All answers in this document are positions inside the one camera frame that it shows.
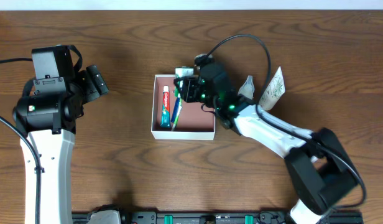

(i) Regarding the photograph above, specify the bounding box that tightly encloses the red green toothpaste tube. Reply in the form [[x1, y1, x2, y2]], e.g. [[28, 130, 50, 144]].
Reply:
[[160, 85, 171, 128]]

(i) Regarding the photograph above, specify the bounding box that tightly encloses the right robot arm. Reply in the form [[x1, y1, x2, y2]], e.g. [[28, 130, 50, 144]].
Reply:
[[173, 62, 361, 223]]

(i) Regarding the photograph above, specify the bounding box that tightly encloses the white square cardboard box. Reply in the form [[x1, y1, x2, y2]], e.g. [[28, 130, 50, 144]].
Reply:
[[150, 75, 216, 140]]

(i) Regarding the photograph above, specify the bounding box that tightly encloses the black mounting rail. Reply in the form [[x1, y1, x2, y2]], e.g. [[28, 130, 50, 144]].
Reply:
[[72, 211, 365, 224]]

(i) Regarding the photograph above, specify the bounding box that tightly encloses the white leaf-print lotion tube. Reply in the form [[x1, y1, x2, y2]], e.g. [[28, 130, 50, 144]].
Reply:
[[259, 67, 285, 111]]

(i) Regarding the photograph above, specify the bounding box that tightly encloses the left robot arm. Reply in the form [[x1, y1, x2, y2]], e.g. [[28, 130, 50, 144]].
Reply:
[[13, 65, 109, 223]]

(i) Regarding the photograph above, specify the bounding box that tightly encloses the blue disposable razor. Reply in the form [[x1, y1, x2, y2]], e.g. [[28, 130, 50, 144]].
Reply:
[[170, 98, 181, 123]]

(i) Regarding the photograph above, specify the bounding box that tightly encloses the green white soap packet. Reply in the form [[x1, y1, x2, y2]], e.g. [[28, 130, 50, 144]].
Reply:
[[173, 67, 195, 98]]

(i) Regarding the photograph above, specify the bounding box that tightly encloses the clear foaming soap bottle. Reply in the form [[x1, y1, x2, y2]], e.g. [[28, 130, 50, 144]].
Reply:
[[238, 75, 255, 100]]

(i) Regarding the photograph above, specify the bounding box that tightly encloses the green white toothbrush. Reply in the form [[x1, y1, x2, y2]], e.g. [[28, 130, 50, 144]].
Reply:
[[171, 91, 182, 131]]

